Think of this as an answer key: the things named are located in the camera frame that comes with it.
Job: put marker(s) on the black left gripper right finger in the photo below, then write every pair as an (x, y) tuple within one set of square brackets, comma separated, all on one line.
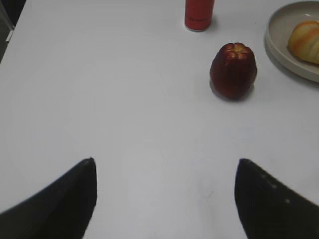
[(268, 209)]

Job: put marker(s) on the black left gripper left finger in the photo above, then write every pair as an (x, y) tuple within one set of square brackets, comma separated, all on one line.
[(62, 210)]

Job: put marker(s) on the orange striped ring croissant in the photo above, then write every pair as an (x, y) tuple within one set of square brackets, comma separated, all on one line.
[(304, 41)]

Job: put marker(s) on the beige round plate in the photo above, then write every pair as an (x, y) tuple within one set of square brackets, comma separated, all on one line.
[(279, 28)]

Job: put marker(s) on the dark red wax apple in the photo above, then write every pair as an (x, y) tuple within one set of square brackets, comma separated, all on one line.
[(233, 71)]

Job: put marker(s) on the red cola can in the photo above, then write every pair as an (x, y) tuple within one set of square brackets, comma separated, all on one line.
[(198, 14)]

